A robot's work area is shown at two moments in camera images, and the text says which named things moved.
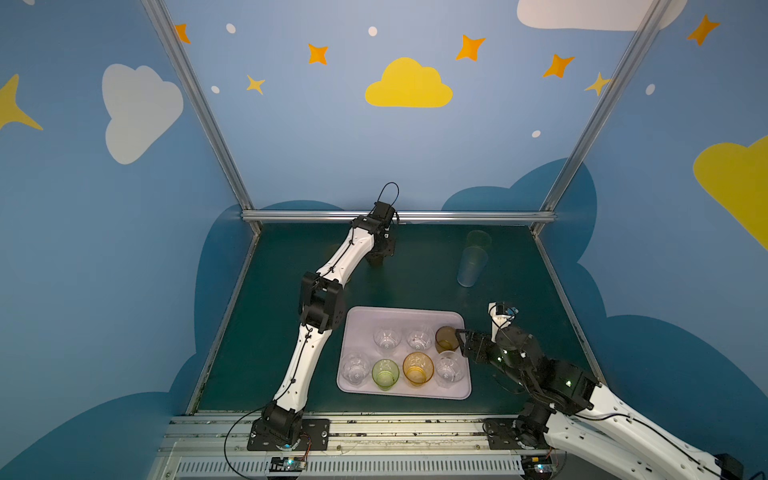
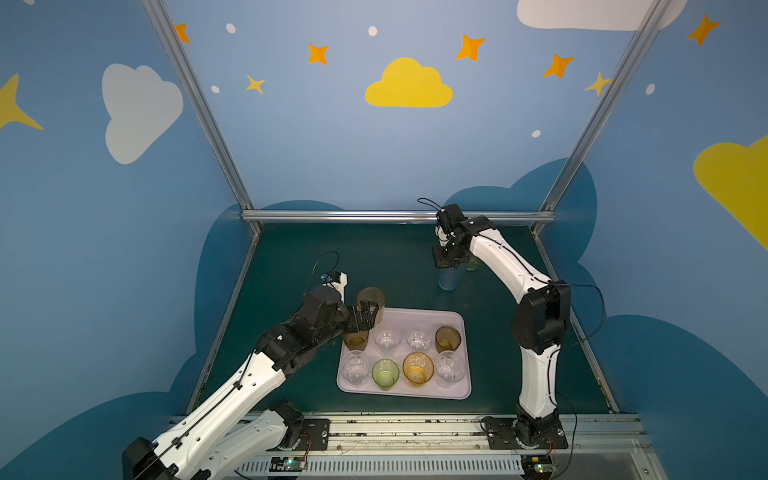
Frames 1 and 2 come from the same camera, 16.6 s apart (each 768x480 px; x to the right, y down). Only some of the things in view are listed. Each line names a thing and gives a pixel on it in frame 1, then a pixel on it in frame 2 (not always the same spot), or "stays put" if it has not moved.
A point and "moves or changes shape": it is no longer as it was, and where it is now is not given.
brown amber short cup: (446, 339) stays put
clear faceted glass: (355, 368) stays put
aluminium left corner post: (171, 41) stays put
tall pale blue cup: (473, 262) to (449, 278)
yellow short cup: (417, 368) stays put
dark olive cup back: (376, 261) to (356, 341)
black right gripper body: (475, 344) to (447, 255)
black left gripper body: (377, 252) to (354, 317)
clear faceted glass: (420, 338) stays put
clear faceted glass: (387, 340) stays put
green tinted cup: (478, 238) moves or changes shape
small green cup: (385, 373) stays put
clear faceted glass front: (449, 368) stays put
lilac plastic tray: (403, 353) stays put
